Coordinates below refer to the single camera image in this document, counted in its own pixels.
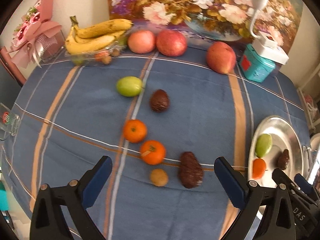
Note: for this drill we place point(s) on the floral painting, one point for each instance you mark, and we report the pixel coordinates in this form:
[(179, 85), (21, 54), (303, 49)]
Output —
[(224, 20)]

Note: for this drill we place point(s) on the large green mango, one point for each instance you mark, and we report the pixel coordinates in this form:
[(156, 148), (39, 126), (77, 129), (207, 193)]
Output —
[(263, 145)]

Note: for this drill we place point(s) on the brown longan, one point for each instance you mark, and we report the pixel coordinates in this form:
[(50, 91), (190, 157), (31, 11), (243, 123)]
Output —
[(159, 177)]

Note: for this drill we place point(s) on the dark red apple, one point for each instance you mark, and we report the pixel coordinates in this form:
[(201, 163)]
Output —
[(171, 43)]

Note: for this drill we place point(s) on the white phone stand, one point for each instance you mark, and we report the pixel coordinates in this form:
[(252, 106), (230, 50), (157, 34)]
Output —
[(307, 158)]

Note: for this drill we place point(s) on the pale pink apple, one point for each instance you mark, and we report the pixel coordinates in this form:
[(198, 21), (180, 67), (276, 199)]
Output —
[(142, 41)]

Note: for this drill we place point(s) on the round dark passion fruit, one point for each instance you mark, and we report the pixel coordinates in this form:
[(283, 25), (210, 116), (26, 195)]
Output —
[(159, 101)]

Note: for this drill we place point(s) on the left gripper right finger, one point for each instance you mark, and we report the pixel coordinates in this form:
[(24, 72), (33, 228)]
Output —
[(248, 196)]

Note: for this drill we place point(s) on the small green mango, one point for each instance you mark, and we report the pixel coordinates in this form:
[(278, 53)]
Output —
[(129, 86)]

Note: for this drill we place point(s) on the glass mug red logo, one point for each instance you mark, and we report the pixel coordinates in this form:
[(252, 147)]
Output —
[(10, 122)]

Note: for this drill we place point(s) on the blue plaid tablecloth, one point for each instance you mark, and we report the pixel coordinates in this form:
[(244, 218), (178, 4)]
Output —
[(71, 116)]

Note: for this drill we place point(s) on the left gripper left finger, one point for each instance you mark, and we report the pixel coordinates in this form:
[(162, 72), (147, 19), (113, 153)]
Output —
[(48, 221)]

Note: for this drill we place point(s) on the pink flower bouquet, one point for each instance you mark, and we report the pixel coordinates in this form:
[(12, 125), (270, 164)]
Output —
[(37, 38)]

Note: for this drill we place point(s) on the banana bunch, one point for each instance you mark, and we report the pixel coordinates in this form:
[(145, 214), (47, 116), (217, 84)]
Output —
[(95, 37)]

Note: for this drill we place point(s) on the silver metal plate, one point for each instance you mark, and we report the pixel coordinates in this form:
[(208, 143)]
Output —
[(283, 137)]

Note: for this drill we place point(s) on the orange tangerine with stem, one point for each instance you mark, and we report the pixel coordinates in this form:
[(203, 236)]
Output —
[(152, 152)]

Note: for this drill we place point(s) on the white lamp base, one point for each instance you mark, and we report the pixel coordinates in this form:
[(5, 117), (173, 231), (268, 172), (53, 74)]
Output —
[(265, 44)]

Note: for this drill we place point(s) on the teal toy house box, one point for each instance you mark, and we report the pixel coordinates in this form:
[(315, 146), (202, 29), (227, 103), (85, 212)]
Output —
[(255, 67)]

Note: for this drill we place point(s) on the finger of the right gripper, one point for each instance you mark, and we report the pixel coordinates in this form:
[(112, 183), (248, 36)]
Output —
[(307, 188), (283, 181)]

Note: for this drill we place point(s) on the smartphone on stand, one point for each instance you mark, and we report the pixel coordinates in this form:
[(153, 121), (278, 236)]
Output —
[(313, 162)]

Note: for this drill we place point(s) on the clear plastic fruit tray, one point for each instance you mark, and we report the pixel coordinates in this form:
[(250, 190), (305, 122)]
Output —
[(95, 55)]

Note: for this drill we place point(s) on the white shelf rack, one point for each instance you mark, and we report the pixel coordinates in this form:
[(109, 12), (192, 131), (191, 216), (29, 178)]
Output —
[(308, 93)]

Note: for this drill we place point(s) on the red apple right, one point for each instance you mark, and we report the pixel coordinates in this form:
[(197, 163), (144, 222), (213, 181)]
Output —
[(221, 58)]

